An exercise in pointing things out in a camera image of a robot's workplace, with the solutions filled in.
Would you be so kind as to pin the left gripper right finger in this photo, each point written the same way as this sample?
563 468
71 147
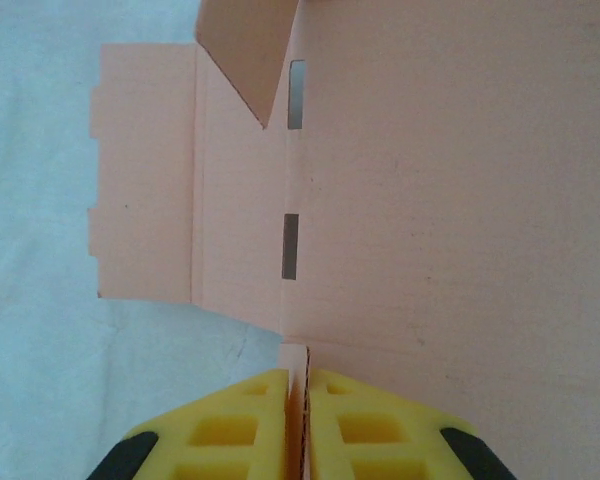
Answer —
380 440

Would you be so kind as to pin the orange paper box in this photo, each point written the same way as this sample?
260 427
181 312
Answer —
430 200

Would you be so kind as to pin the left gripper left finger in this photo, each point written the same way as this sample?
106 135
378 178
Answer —
220 440

